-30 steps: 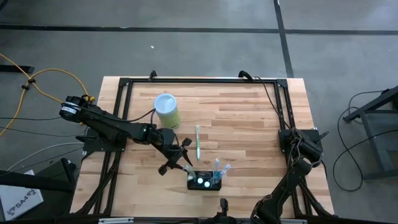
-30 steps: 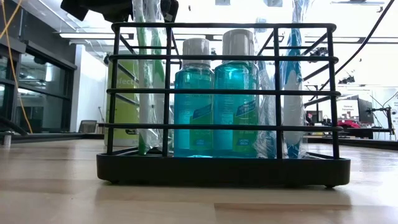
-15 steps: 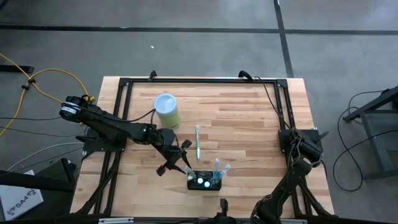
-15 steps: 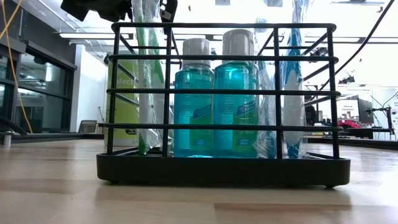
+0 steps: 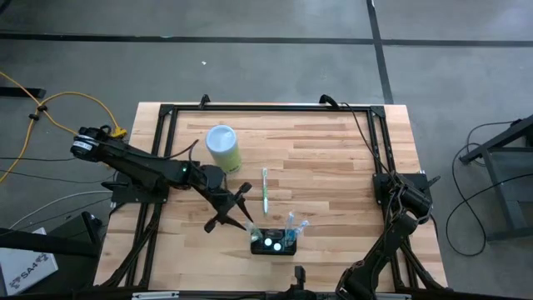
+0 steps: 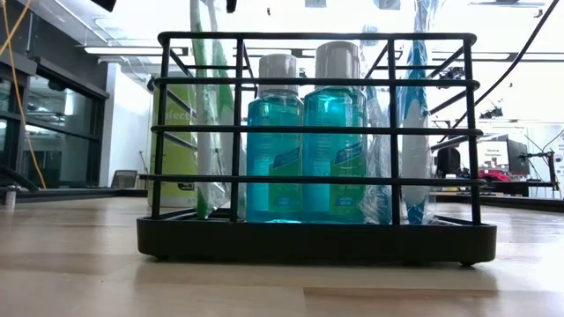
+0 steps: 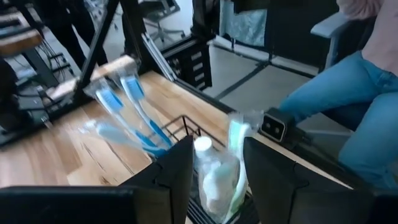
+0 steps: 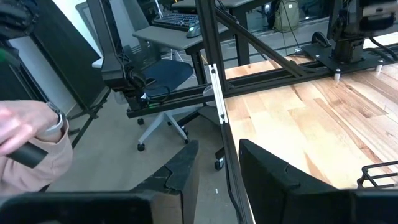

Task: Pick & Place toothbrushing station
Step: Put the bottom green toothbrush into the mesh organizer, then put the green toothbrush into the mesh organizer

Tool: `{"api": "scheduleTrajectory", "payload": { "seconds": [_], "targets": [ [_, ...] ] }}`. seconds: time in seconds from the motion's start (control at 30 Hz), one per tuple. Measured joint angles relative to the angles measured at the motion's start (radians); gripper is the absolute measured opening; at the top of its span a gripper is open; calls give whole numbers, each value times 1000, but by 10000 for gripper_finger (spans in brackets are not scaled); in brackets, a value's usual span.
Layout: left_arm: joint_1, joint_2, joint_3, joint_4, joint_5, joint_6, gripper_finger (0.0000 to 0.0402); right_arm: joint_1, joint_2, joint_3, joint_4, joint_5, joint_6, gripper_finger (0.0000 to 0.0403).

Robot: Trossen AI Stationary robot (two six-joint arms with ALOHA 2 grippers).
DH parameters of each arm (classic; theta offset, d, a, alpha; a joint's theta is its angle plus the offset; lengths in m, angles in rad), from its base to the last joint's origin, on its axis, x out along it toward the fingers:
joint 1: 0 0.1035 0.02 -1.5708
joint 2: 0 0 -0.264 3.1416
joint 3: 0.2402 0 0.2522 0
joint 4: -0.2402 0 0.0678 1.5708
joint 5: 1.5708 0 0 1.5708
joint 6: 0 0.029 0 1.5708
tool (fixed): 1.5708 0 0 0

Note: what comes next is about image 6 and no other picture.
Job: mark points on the blue mouthwash bottle white cap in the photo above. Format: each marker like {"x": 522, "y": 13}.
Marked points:
{"x": 273, "y": 110}
{"x": 335, "y": 110}

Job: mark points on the green white toothbrush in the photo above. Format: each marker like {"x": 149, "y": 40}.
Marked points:
{"x": 205, "y": 145}

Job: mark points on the gray ceiling vent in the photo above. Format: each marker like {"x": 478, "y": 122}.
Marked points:
{"x": 387, "y": 3}
{"x": 315, "y": 3}

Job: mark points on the green wipes canister white lid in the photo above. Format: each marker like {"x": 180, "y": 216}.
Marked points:
{"x": 176, "y": 158}

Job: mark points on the gray office chair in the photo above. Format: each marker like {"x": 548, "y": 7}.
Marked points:
{"x": 124, "y": 179}

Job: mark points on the white printed sign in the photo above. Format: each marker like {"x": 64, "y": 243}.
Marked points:
{"x": 493, "y": 154}

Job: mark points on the red object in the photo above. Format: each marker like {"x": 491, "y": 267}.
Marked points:
{"x": 495, "y": 176}

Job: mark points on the black computer monitor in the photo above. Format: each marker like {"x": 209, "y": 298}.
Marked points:
{"x": 517, "y": 158}

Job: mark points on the white board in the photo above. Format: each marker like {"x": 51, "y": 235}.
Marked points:
{"x": 539, "y": 136}

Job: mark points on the black framed glass wall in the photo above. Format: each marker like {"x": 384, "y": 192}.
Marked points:
{"x": 61, "y": 132}

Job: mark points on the small white cylinder post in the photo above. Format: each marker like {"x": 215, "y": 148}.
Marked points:
{"x": 9, "y": 197}

